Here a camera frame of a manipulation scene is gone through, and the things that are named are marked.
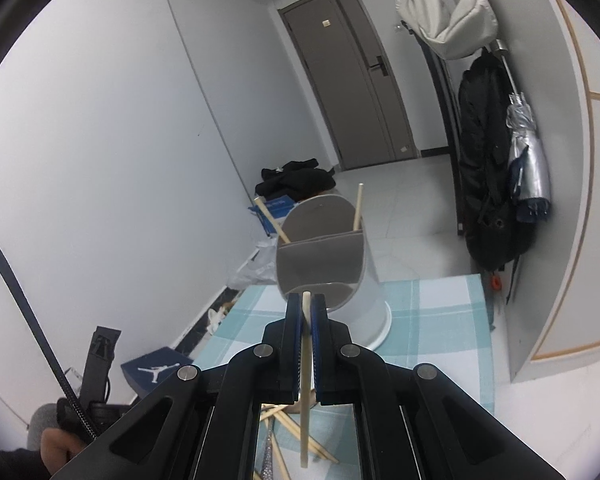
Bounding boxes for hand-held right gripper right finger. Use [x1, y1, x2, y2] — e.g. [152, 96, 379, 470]
[312, 293, 567, 480]

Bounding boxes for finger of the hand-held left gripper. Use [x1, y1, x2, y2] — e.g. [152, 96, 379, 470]
[81, 326, 123, 402]

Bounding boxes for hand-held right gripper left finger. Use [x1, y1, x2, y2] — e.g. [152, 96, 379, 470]
[52, 293, 301, 480]

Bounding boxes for white utensil holder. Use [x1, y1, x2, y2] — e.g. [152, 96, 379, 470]
[275, 192, 394, 354]

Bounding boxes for wooden chopstick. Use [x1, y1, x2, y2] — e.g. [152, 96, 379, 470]
[300, 291, 314, 467]
[252, 197, 292, 245]
[307, 437, 340, 464]
[264, 416, 290, 480]
[352, 183, 366, 231]
[260, 404, 294, 421]

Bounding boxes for person's left hand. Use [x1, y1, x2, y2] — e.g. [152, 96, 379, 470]
[40, 429, 90, 474]

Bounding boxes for navy shoe box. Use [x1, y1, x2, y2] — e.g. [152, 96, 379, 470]
[120, 347, 196, 396]

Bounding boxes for white plastic bag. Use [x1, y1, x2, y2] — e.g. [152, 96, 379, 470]
[227, 240, 281, 291]

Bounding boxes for teal checked tablecloth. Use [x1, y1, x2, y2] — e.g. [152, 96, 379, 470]
[195, 275, 497, 480]

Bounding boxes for blue cardboard box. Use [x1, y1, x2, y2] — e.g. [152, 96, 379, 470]
[254, 195, 296, 236]

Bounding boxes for black clothes pile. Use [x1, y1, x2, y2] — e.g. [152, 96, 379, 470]
[255, 159, 337, 201]

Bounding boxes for grey-brown door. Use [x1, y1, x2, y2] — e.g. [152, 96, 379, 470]
[277, 0, 417, 171]

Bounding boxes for silver folded umbrella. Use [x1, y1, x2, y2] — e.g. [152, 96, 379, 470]
[505, 92, 554, 224]

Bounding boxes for white wardrobe with wooden trim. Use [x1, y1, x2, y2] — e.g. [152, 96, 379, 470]
[472, 0, 600, 386]

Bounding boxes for white hanging bag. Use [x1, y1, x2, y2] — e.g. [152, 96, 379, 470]
[394, 0, 499, 59]

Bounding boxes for black cable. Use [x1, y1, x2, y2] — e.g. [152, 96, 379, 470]
[0, 222, 100, 443]

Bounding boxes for black sliding door frame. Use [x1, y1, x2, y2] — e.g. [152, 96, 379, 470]
[414, 24, 469, 236]

